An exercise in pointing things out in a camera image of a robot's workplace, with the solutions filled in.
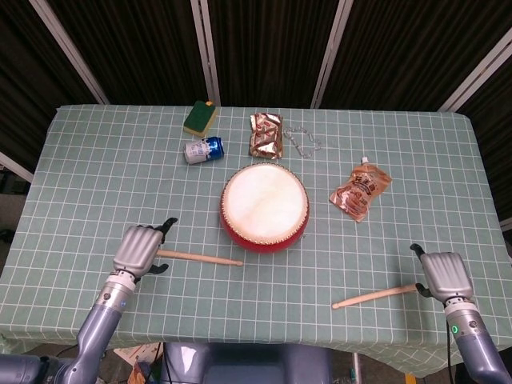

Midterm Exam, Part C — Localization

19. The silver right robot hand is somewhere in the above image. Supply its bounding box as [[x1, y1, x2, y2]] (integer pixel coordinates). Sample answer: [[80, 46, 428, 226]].
[[409, 242, 475, 302]]

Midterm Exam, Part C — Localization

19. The gold and red foil packet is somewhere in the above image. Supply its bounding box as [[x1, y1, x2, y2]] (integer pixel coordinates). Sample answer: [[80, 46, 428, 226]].
[[248, 112, 286, 160]]

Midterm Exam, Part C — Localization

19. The white partition frame post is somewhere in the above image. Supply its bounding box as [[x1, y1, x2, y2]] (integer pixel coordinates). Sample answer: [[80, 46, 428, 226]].
[[30, 0, 110, 105], [0, 151, 35, 183], [190, 0, 222, 107], [310, 0, 354, 109], [438, 27, 512, 113]]

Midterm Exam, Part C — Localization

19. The orange spouted sauce pouch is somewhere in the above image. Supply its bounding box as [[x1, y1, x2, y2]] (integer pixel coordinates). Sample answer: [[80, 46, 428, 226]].
[[328, 156, 393, 223]]

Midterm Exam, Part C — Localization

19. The green checked tablecloth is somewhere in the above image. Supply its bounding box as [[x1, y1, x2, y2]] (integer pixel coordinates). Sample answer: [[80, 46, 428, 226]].
[[0, 104, 512, 379]]

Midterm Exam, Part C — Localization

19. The red drum with white skin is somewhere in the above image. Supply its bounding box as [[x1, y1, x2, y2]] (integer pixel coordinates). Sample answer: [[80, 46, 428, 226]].
[[218, 163, 311, 254]]

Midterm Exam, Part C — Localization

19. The wooden drumstick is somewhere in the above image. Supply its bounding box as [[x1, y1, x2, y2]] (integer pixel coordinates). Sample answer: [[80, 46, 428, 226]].
[[331, 283, 419, 310], [156, 250, 244, 267]]

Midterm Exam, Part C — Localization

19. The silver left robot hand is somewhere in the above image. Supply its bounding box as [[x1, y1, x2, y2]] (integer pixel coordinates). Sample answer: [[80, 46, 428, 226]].
[[112, 217, 179, 279]]

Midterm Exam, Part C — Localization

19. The blue-grey robot torso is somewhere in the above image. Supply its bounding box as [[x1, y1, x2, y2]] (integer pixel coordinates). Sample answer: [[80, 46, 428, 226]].
[[162, 342, 335, 384]]

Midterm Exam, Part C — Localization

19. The green and yellow sponge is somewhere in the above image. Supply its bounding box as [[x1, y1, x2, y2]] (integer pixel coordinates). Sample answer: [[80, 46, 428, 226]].
[[182, 100, 219, 138]]

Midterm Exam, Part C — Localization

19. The blue and silver drink can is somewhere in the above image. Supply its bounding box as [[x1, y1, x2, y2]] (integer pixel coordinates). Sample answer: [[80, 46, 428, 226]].
[[182, 135, 226, 166]]

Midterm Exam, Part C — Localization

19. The orange printed box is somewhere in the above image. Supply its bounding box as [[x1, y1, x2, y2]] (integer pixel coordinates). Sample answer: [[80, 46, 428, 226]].
[[127, 359, 152, 384]]

